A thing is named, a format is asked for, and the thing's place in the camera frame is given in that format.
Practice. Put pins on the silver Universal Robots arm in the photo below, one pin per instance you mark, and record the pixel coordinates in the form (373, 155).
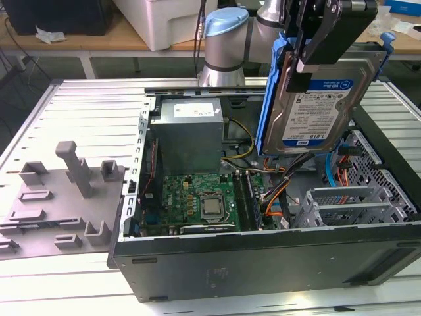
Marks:
(227, 49)

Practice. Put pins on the black graphics card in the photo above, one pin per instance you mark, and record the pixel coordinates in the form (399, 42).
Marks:
(207, 228)

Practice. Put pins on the silver CPU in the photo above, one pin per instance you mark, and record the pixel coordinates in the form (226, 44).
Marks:
(212, 206)

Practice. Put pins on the black open PC case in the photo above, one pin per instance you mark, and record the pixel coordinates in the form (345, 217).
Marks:
(230, 263)

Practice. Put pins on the white foam box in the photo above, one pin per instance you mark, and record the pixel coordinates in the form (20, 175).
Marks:
(164, 23)

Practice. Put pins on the grey power supply unit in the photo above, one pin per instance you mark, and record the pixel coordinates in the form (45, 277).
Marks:
(187, 141)

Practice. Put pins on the grey plastic parts rack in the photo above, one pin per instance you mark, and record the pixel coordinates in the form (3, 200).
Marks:
(65, 214)

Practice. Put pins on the green motherboard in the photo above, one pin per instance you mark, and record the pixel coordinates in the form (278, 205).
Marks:
(181, 194)

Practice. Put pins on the blue cardboard box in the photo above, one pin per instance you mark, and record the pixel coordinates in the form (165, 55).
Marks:
(404, 6)

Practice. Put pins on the clear plastic bag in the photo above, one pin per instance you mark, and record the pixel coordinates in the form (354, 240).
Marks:
(385, 28)

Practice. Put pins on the large black box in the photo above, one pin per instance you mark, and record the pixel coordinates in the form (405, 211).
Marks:
(65, 16)

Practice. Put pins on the wooden desk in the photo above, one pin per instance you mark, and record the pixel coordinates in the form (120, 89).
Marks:
(108, 36)

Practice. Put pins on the grey metal disk bay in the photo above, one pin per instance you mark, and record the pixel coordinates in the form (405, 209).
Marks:
(348, 207)

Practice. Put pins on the hard disk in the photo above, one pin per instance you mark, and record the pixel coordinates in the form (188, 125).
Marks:
(312, 112)

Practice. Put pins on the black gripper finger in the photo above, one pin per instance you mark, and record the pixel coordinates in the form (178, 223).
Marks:
(292, 19)
(329, 42)

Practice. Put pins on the black case fan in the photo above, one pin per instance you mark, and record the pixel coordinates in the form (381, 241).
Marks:
(151, 171)

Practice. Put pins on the white crumpled wrapper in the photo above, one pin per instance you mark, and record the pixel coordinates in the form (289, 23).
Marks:
(49, 35)

